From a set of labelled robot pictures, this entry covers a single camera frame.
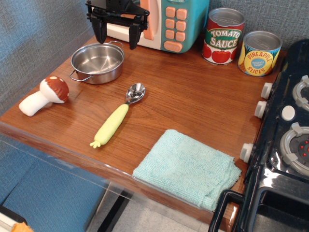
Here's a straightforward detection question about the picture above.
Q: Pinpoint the pineapple slices can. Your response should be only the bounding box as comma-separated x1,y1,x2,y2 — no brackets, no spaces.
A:
238,31,282,77

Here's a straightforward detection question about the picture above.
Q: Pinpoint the light blue folded cloth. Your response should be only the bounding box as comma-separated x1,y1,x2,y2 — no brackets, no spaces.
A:
133,130,241,211

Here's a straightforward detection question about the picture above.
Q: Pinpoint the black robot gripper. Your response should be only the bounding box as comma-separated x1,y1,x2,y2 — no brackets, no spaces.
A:
85,0,150,50

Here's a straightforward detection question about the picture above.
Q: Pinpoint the small stainless steel pan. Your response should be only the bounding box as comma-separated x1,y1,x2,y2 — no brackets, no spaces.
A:
69,41,125,85

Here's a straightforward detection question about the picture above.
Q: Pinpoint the grey stove knob middle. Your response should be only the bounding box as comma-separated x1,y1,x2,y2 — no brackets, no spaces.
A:
254,101,267,119

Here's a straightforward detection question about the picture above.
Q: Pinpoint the grey stove knob rear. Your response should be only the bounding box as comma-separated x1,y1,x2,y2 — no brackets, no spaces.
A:
261,83,273,100

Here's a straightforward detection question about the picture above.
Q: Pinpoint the toy microwave teal and cream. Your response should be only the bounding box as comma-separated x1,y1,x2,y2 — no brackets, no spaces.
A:
107,0,209,54

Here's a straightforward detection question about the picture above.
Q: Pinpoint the spoon with yellow-green handle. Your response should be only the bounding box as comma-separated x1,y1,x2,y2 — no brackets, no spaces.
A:
89,83,146,148

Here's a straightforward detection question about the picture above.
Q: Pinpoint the orange and black corner object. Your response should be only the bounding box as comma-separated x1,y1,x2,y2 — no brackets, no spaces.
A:
0,205,33,232

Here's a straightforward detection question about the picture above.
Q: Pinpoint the grey stove knob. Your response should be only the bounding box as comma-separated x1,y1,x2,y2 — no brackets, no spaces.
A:
240,143,253,163
254,101,267,119
261,83,273,100

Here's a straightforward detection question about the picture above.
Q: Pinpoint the grey stove knob front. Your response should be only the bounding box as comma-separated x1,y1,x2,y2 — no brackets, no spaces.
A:
240,143,253,163

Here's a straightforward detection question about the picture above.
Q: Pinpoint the black toy stove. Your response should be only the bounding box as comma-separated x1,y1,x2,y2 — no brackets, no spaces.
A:
209,39,309,232

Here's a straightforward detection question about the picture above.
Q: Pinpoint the tomato sauce can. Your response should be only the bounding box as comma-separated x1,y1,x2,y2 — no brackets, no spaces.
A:
202,8,245,64

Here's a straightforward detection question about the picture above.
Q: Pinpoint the plush brown cap mushroom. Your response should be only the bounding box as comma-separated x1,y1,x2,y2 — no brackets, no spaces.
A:
19,76,70,116

